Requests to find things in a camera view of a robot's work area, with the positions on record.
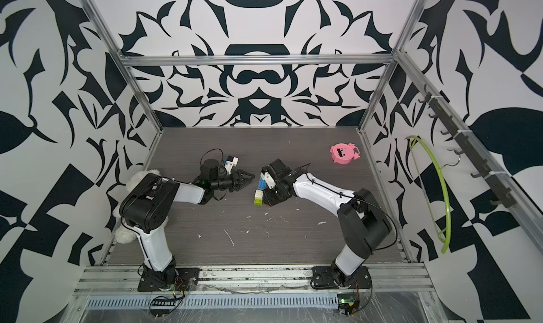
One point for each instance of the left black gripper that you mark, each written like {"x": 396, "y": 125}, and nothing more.
{"x": 239, "y": 182}

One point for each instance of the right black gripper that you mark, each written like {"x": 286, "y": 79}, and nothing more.
{"x": 267, "y": 199}

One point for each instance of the light blue lego brick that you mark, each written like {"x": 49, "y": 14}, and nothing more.
{"x": 262, "y": 184}

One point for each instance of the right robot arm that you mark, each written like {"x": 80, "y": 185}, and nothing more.
{"x": 363, "y": 223}

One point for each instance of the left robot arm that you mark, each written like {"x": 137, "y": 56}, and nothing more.
{"x": 163, "y": 193}

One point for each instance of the white teddy bear pink shirt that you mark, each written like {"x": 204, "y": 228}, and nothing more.
{"x": 135, "y": 178}

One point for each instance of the green hoop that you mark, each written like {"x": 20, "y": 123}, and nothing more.
{"x": 444, "y": 235}

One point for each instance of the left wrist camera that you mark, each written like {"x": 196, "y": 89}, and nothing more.
{"x": 212, "y": 169}

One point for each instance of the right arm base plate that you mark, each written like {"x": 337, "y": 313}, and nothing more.
{"x": 331, "y": 277}

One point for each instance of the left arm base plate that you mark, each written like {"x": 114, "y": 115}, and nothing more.
{"x": 172, "y": 279}

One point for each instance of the aluminium front rail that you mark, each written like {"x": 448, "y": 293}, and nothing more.
{"x": 385, "y": 277}

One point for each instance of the black hook rail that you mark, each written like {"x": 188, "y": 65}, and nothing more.
{"x": 458, "y": 131}

